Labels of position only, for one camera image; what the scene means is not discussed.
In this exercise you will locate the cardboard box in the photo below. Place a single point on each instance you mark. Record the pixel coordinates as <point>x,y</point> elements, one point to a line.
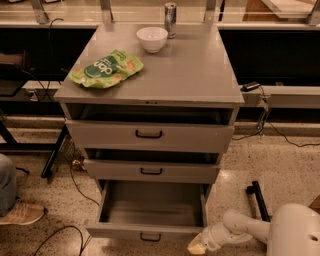
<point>315,205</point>

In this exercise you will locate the tan sneaker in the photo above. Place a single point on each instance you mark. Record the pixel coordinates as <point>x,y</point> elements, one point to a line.
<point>23,214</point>

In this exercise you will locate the grey middle drawer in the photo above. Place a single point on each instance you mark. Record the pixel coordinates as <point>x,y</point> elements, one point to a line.
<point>153,166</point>

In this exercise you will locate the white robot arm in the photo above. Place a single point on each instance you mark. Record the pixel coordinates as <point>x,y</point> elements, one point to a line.
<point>294,230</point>

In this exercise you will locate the black metal stand leg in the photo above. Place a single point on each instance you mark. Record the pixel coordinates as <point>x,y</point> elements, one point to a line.
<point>254,189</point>

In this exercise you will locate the green chip bag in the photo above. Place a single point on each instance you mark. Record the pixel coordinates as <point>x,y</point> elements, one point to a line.
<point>107,71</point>

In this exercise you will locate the silver drink can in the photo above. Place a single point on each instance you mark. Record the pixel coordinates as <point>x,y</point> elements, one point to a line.
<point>170,9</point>

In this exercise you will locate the grey drawer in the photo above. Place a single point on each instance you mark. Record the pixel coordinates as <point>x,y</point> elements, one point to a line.
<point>151,128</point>
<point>153,166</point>
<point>150,211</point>

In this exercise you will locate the grey drawer cabinet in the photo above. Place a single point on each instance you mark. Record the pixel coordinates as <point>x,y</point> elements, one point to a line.
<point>191,70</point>

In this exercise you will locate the white bowl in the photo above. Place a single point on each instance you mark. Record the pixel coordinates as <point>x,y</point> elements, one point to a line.
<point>152,39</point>

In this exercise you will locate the grey bottom drawer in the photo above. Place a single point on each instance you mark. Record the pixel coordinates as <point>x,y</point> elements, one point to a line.
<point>150,211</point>

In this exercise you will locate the black table frame leg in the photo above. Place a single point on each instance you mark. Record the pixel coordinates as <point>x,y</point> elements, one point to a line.
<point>11,145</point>

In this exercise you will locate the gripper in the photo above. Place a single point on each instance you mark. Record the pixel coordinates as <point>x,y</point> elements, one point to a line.
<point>211,236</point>

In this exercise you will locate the grey trouser leg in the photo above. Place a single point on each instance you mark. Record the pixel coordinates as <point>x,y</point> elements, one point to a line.
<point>7,185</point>

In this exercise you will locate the grey top drawer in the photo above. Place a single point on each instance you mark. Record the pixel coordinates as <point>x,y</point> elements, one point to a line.
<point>151,128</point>

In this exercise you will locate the black power adapter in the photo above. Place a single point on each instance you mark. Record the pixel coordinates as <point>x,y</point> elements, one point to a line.
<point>250,86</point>

